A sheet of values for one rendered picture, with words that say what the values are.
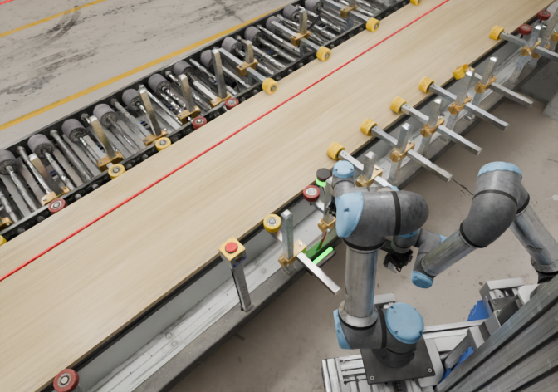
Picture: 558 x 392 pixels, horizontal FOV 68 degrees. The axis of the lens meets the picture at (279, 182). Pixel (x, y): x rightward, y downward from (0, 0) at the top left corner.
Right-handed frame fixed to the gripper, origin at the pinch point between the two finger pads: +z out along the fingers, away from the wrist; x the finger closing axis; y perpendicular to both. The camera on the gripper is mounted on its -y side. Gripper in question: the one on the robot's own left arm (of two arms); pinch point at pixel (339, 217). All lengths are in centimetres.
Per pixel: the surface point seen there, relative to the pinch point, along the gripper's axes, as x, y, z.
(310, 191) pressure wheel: -19.6, -13.7, 9.6
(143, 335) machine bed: -57, 75, 31
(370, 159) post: 2.6, -26.6, -11.7
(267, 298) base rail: -17, 35, 31
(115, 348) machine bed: -61, 85, 24
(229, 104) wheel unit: -90, -50, 10
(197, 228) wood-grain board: -57, 28, 11
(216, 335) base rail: -29, 60, 31
